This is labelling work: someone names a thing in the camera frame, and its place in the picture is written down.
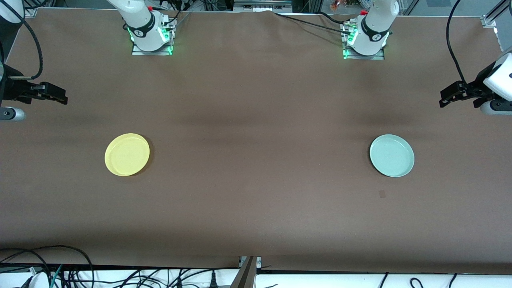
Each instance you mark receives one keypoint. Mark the pale green plate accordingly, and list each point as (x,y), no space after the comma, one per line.
(392,156)

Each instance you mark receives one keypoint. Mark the aluminium corner profile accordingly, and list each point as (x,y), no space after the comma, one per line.
(488,20)

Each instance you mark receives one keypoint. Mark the aluminium frame strut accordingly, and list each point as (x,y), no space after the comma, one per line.
(248,272)

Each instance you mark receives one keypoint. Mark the orange red background item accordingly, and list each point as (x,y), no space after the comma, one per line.
(340,4)

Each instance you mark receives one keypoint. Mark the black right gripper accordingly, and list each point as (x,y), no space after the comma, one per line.
(15,88)

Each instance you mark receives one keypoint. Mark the yellow plate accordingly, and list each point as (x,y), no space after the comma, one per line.
(127,154)

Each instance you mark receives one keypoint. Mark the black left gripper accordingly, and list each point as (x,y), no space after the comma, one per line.
(476,86)

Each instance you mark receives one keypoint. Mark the brown table cover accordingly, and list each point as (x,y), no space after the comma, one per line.
(256,188)

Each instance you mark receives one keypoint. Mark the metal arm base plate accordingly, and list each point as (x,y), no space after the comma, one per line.
(138,52)
(380,57)

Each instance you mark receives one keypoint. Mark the black power plug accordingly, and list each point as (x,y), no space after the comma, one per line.
(213,280)

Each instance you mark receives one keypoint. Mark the small aluminium corner bracket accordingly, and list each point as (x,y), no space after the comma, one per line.
(30,12)

